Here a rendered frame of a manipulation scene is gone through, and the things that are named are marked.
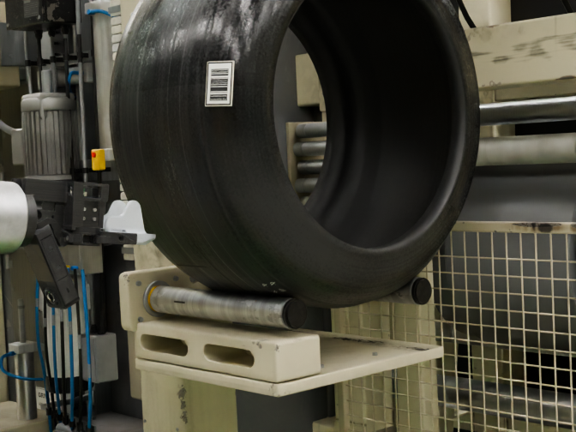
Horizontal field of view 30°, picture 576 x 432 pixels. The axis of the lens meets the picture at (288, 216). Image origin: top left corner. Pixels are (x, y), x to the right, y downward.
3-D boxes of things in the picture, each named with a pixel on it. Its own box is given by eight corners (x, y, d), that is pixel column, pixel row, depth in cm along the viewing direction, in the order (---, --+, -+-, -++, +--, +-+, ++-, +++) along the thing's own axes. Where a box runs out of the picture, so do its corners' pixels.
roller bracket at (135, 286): (120, 331, 179) (117, 272, 179) (296, 301, 206) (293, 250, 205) (131, 333, 177) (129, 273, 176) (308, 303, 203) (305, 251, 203)
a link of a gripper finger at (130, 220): (168, 202, 146) (111, 198, 140) (166, 246, 146) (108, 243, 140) (155, 202, 149) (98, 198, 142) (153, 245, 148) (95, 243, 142)
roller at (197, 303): (144, 311, 179) (146, 285, 179) (166, 311, 182) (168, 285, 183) (285, 329, 153) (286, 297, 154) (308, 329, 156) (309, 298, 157)
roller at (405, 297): (273, 295, 199) (269, 272, 198) (291, 287, 202) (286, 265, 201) (417, 309, 173) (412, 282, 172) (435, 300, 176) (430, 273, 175)
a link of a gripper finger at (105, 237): (143, 233, 142) (86, 230, 136) (142, 244, 142) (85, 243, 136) (123, 232, 145) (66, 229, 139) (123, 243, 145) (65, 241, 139)
